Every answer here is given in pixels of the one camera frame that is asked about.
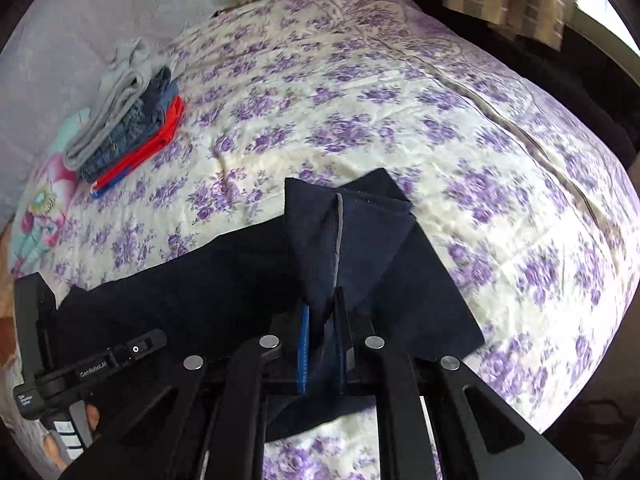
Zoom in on folded blue jeans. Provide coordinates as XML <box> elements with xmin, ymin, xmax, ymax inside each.
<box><xmin>79</xmin><ymin>66</ymin><xmax>178</xmax><ymax>183</ymax></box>

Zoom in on white framed window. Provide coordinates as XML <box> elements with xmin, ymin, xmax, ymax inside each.
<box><xmin>576</xmin><ymin>0</ymin><xmax>640</xmax><ymax>55</ymax></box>

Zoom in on red blue folded garment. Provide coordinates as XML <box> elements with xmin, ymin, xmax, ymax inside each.
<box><xmin>90</xmin><ymin>96</ymin><xmax>184</xmax><ymax>198</ymax></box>

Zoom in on navy blue pants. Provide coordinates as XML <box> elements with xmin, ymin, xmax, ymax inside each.
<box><xmin>50</xmin><ymin>169</ymin><xmax>484</xmax><ymax>440</ymax></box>

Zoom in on purple floral bedspread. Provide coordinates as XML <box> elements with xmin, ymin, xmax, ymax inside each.
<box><xmin>49</xmin><ymin>0</ymin><xmax>640</xmax><ymax>480</ymax></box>

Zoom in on floral turquoise folded quilt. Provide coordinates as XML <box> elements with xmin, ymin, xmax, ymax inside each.
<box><xmin>8</xmin><ymin>108</ymin><xmax>90</xmax><ymax>278</ymax></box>

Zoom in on folded grey sweatpants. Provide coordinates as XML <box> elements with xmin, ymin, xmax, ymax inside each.
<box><xmin>63</xmin><ymin>38</ymin><xmax>170</xmax><ymax>171</ymax></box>

